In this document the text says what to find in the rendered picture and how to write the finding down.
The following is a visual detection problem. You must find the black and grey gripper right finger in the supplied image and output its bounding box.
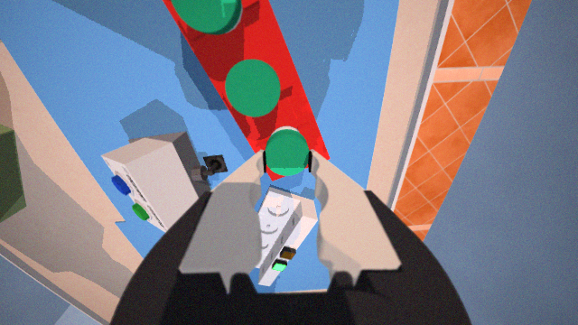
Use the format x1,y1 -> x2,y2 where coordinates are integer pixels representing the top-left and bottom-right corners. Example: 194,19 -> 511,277
308,149 -> 472,325

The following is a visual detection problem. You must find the blue flat mat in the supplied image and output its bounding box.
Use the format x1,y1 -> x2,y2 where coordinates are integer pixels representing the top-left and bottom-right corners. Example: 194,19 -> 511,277
0,0 -> 399,293

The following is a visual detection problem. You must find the white box with blue and green buttons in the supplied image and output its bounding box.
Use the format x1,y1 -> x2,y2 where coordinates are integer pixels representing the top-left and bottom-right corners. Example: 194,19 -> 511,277
101,131 -> 228,232

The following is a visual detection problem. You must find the green cylinder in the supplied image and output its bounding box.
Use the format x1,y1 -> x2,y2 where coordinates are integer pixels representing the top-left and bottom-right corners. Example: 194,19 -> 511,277
225,59 -> 281,117
265,129 -> 310,176
171,0 -> 242,35

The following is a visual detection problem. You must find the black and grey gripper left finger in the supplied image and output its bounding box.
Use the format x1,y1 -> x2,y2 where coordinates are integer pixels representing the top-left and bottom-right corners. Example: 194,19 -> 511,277
109,150 -> 266,325

